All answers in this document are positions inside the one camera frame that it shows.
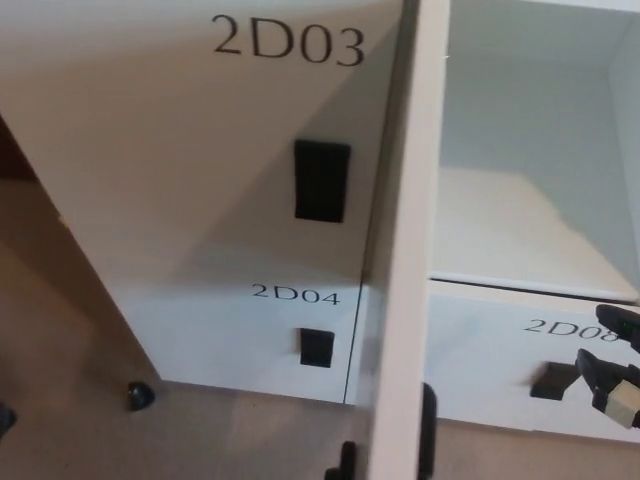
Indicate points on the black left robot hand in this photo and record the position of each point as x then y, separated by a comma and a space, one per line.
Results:
350, 462

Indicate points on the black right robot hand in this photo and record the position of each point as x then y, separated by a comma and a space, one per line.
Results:
607, 387

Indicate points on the white locker door 2D08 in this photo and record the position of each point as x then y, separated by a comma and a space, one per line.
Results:
475, 360

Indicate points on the white locker door 2D04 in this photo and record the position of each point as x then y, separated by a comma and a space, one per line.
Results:
225, 350

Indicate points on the white open locker door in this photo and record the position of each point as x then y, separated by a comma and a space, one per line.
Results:
405, 250

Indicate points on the white locker cabinet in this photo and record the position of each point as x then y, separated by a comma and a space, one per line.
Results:
525, 150

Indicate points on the white locker door 2D03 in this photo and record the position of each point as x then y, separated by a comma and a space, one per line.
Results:
150, 125

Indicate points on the black dome doorstop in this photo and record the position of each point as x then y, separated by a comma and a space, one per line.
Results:
140, 396

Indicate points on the brown wooden wall panel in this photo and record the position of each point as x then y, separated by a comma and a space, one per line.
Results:
15, 160

